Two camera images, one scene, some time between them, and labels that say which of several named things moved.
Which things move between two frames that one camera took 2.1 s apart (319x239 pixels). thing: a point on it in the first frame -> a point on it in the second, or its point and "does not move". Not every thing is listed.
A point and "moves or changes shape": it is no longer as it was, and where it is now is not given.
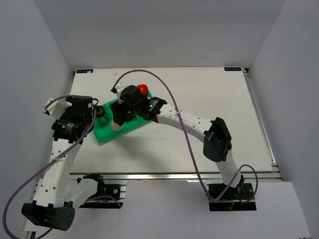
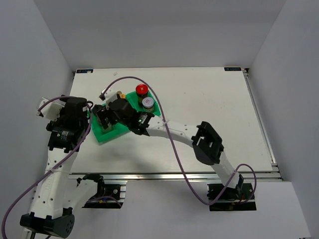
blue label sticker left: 84,71 does not move
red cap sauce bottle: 142,88 does not move
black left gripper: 66,112 does not move
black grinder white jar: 116,124 moves or changes shape
